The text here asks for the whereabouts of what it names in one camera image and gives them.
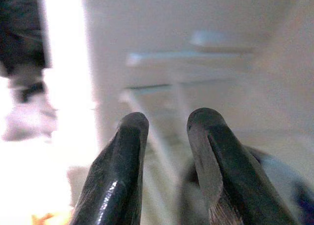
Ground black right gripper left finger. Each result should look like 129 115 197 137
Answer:
70 111 150 225

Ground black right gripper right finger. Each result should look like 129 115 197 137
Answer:
186 107 296 225

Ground white and blue packet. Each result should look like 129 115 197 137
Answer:
245 146 314 225

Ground dark blurred object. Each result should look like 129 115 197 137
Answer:
0 0 52 76

